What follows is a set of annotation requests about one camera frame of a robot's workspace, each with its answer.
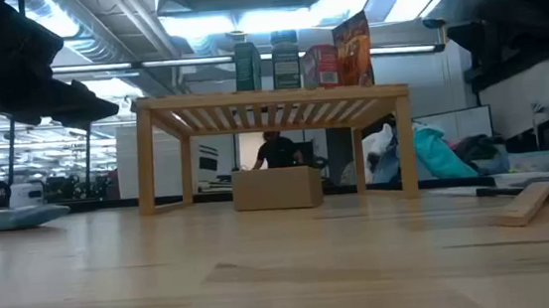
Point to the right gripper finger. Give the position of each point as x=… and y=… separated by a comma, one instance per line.
x=489, y=73
x=483, y=33

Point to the orange spice packet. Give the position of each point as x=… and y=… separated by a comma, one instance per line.
x=353, y=52

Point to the red smoked paprika tin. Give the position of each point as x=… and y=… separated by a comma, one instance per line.
x=321, y=67

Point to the dark green pepper tin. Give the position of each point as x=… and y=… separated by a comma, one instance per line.
x=247, y=69

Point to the green oregano spice jar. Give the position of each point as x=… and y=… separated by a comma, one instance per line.
x=286, y=68

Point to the wooden slatted shelf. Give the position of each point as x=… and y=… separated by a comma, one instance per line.
x=269, y=97

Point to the small white box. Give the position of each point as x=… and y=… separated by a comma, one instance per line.
x=26, y=194

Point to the white box appliance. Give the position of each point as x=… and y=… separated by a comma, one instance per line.
x=165, y=158

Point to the pile of clothes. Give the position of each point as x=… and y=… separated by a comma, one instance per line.
x=436, y=155

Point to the white ice cube tray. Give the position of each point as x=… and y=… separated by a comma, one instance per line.
x=521, y=178

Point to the long tube light fixture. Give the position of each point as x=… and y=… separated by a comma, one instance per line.
x=186, y=61

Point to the wooden block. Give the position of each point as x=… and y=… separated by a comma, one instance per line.
x=523, y=207

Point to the person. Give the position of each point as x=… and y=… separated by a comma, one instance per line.
x=277, y=154

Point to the brown cardboard box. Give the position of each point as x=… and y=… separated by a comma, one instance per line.
x=277, y=188

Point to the black metal stand frame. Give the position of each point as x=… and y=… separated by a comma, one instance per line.
x=88, y=160

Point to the black metal table frame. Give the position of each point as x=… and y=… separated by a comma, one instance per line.
x=104, y=205

